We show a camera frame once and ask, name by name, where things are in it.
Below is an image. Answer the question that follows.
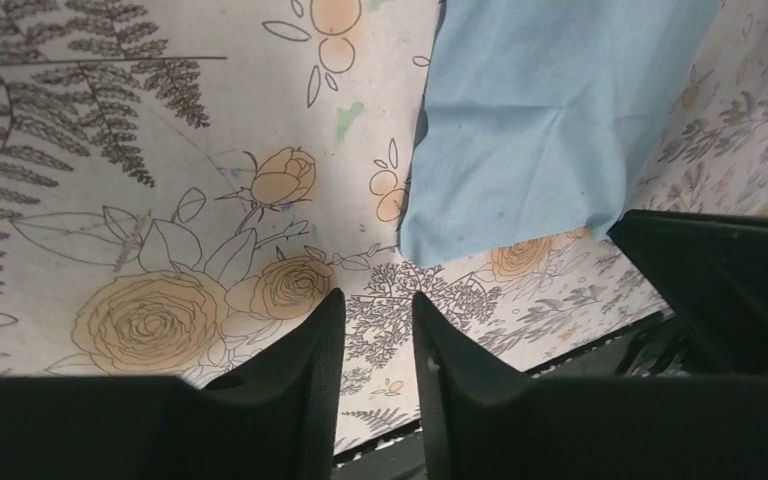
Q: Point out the light blue cleaning cloth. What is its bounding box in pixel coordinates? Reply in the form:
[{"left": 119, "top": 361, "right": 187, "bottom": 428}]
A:
[{"left": 399, "top": 1, "right": 720, "bottom": 267}]

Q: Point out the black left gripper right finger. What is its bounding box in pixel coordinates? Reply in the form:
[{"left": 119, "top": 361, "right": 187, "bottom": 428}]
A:
[{"left": 411, "top": 291, "right": 768, "bottom": 480}]

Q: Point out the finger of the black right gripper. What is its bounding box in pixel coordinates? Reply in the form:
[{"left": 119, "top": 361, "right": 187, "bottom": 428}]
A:
[{"left": 609, "top": 210, "right": 768, "bottom": 379}]

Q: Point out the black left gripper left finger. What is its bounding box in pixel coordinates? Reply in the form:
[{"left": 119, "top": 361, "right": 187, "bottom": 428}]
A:
[{"left": 0, "top": 289, "right": 346, "bottom": 479}]

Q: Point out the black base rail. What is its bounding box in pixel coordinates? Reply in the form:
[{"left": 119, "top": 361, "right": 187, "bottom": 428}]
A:
[{"left": 330, "top": 311, "right": 768, "bottom": 480}]

